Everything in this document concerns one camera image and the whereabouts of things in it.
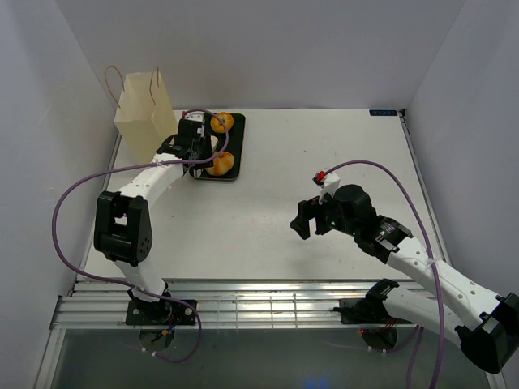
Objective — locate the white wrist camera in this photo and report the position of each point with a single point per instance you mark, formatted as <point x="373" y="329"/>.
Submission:
<point x="194" y="117"/>
<point x="328" y="184"/>

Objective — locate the aluminium rail frame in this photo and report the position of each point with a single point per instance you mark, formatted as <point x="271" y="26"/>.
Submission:
<point x="222" y="305"/>

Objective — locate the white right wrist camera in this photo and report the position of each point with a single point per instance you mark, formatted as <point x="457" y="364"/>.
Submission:
<point x="328" y="184"/>

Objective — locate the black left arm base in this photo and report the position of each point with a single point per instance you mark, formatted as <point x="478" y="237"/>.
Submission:
<point x="161" y="312"/>

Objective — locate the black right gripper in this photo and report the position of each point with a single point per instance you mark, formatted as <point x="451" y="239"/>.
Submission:
<point x="312" y="210"/>

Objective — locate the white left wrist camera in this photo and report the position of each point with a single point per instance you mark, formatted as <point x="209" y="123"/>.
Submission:
<point x="194" y="117"/>

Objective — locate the golden bagel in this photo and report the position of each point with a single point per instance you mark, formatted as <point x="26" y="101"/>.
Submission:
<point x="221" y="122"/>

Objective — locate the black rectangular tray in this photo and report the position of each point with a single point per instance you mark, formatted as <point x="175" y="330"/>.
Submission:
<point x="234" y="146"/>

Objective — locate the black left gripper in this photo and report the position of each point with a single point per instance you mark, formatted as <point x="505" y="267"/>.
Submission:
<point x="207" y="154"/>

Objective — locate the round pumpkin-shaped bun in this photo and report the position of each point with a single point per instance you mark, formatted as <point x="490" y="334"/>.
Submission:
<point x="221" y="165"/>

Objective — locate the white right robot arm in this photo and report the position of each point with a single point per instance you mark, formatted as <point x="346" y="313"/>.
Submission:
<point x="482" y="323"/>

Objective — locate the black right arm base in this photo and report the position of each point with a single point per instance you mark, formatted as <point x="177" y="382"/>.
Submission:
<point x="370" y="309"/>

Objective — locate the blue table label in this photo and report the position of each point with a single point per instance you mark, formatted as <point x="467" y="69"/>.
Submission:
<point x="383" y="112"/>

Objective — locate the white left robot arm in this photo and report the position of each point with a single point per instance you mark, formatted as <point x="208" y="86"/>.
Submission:
<point x="123" y="228"/>

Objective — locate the white glazed donut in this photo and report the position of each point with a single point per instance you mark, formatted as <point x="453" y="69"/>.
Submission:
<point x="214" y="142"/>

